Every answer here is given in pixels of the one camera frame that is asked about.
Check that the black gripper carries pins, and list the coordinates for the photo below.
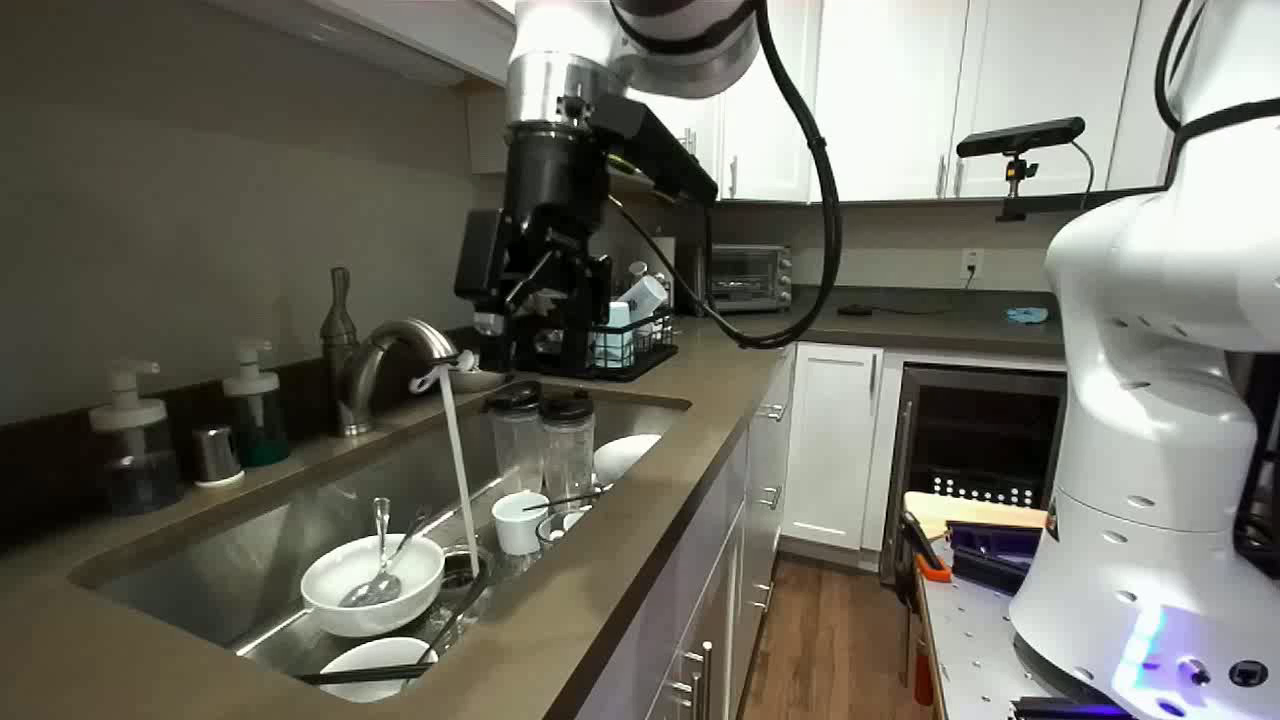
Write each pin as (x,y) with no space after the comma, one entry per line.
(557,184)

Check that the white upper cabinets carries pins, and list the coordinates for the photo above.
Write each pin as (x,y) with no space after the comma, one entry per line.
(904,92)

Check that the small white cup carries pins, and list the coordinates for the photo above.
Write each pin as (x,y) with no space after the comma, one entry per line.
(516,526)

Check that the long black utensil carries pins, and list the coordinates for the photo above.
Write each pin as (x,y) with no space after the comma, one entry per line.
(444,634)

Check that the white bowl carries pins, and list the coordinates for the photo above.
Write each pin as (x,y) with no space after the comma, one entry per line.
(402,599)

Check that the black wrist bracket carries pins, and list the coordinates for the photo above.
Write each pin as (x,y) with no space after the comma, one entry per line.
(664,147)

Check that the white plate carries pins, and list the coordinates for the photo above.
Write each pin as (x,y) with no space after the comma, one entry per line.
(372,657)

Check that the white wall outlet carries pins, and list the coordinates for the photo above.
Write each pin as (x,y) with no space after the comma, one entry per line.
(972,267)

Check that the small steel cup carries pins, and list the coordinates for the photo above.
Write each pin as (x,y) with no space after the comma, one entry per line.
(213,459)

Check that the robot mounting table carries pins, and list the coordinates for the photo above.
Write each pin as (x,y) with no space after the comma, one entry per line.
(972,643)

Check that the grey sink base cabinets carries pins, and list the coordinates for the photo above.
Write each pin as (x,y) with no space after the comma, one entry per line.
(727,586)

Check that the wooden board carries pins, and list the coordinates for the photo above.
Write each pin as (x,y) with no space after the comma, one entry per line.
(972,509)

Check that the running water stream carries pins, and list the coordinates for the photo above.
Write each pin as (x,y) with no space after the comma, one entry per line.
(456,464)

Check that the stainless steel sink basin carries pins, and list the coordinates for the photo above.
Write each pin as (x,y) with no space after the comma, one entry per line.
(266,535)

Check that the dark soap dispenser white pump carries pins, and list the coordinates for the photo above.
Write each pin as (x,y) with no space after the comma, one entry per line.
(132,440)

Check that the clear jar black lid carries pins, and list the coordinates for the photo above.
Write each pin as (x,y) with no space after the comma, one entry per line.
(513,427)
(569,440)

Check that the green soap dispenser white pump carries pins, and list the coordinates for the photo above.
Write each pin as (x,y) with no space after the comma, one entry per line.
(254,404)

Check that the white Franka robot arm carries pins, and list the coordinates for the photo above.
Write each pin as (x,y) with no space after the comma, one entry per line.
(1161,401)

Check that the white lower cabinet door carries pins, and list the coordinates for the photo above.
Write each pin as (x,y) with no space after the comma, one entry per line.
(834,447)

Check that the curved steel faucet spout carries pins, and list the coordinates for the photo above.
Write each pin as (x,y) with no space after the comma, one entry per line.
(389,341)

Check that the metal spoon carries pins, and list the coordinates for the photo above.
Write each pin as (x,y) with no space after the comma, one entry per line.
(381,545)

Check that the small blue dish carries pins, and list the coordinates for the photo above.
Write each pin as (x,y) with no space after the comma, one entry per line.
(1030,315)

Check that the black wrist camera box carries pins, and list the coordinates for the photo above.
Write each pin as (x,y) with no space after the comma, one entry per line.
(481,255)

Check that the black stereo camera on stand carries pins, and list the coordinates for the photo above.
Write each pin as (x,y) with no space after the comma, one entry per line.
(1022,139)

